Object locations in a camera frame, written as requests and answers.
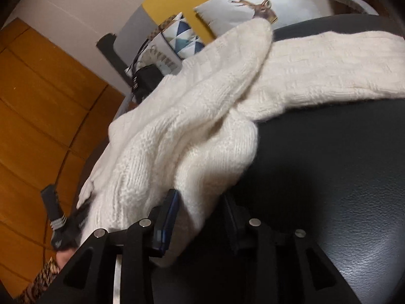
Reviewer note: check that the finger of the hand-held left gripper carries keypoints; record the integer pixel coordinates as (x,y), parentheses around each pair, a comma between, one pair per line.
(80,212)

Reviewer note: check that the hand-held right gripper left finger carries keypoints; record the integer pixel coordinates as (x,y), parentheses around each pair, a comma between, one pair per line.
(167,218)

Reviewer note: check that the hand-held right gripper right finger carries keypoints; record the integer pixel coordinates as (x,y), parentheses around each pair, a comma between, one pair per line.
(231,224)

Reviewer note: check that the white knit sweater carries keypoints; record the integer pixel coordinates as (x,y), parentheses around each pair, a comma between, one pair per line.
(196,101)

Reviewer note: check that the person's left forearm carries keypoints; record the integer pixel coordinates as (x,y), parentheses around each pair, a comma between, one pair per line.
(38,285)

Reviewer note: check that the person's left hand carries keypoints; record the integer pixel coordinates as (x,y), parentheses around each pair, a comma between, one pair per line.
(65,256)

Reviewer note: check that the orange wooden wardrobe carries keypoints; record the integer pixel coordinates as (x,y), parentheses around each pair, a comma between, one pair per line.
(38,101)

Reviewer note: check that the black handbag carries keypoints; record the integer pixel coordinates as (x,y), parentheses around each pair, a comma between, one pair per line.
(147,79)

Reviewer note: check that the triangle pattern pillow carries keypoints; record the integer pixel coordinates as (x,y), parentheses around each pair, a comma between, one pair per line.
(180,34)

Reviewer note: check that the white deer print pillow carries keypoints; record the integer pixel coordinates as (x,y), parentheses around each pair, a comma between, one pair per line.
(227,12)

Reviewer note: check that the grey yellow blue sofa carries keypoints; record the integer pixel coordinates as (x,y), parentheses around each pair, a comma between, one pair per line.
(177,3)

